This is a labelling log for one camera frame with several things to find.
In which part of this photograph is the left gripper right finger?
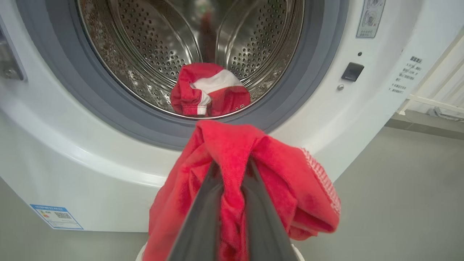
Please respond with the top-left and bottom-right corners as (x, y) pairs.
(241, 156), (300, 261)

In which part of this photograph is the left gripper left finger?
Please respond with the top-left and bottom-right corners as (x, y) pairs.
(167, 159), (224, 261)

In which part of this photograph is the red terry towel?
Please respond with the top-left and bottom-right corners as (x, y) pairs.
(142, 120), (342, 261)

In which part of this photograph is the red and white garment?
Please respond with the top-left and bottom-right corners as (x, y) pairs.
(170, 62), (251, 117)

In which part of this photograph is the white washing machine body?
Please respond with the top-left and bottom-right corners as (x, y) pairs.
(0, 0), (464, 232)

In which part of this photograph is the black door latch socket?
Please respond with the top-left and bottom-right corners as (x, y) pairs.
(341, 62), (365, 82)

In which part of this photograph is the grey rubber door gasket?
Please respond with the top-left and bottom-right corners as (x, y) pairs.
(16, 0), (350, 151)

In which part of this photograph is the metal door hinge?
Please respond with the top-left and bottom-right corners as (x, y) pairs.
(0, 22), (26, 81)

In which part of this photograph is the blue energy label sticker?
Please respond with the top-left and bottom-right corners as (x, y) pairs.
(30, 204), (84, 231)

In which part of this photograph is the perforated steel drum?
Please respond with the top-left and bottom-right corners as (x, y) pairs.
(76, 0), (306, 119)

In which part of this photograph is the white metal railing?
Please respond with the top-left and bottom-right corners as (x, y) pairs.
(397, 33), (464, 119)

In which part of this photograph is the grey warning sticker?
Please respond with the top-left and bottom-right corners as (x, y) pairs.
(356, 0), (386, 39)

